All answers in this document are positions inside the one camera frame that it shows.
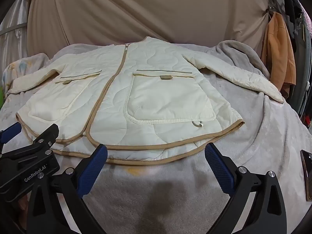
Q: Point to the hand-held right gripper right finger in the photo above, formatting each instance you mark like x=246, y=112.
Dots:
x=219, y=169

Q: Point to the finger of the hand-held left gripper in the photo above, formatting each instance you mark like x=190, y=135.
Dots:
x=11, y=132
x=47, y=135

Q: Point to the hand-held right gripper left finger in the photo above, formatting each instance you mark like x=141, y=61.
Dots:
x=93, y=169

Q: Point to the cream quilted jacket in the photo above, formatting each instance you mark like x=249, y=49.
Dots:
x=158, y=97

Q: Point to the dark hanging clothes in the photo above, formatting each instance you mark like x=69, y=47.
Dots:
x=296, y=7

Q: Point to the green cloth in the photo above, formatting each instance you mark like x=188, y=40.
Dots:
x=1, y=95

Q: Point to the grey floral blanket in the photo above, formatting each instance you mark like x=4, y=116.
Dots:
x=256, y=131

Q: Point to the white sheer curtain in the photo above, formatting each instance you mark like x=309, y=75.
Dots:
x=14, y=43

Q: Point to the smartphone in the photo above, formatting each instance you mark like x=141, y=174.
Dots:
x=307, y=173

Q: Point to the orange hanging garment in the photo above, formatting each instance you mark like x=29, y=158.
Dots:
x=277, y=53

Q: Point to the beige curtain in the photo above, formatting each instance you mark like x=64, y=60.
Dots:
x=146, y=9

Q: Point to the metal hanger clip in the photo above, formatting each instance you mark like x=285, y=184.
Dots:
x=271, y=3

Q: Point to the grey metal rail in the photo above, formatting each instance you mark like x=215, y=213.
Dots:
x=12, y=29

